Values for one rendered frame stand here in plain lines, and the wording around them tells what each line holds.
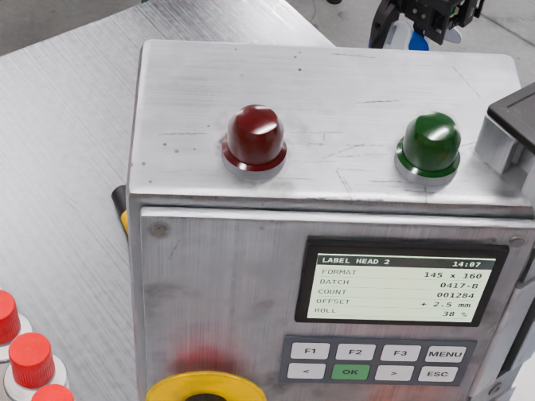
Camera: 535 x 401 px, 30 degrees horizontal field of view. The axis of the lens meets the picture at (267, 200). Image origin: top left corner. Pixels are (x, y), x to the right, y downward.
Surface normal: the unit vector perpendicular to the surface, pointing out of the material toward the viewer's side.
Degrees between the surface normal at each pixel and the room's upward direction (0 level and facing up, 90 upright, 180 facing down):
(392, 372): 90
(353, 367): 90
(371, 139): 0
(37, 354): 2
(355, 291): 90
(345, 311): 90
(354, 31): 0
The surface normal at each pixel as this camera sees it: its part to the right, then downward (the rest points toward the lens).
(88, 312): 0.07, -0.65
